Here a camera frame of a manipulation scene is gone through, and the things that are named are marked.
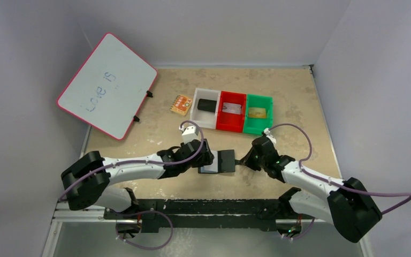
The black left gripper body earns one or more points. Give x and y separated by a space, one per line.
204 160

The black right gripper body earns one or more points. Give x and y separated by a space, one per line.
254 157

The black leather card holder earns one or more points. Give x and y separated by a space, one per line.
223 162

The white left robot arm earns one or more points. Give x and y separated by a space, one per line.
89 180

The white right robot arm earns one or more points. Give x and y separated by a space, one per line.
343 203

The gold card in green bin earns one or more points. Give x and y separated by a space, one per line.
256 112

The clear card in red bin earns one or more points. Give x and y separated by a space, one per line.
232 108

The orange card pack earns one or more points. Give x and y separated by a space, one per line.
181 105

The green plastic bin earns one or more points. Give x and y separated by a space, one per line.
255 125

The red plastic bin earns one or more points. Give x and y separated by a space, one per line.
231 122

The white plastic bin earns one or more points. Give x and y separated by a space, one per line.
207 120

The black object in white bin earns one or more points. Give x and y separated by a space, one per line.
207 105

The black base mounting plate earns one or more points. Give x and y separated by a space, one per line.
267 215

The pink framed whiteboard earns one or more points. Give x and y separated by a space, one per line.
109 88

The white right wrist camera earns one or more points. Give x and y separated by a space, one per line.
267 133

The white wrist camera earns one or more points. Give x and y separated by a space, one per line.
189 134
267 133

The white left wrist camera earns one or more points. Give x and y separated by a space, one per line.
189 134

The aluminium rail frame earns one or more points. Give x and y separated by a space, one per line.
87 233

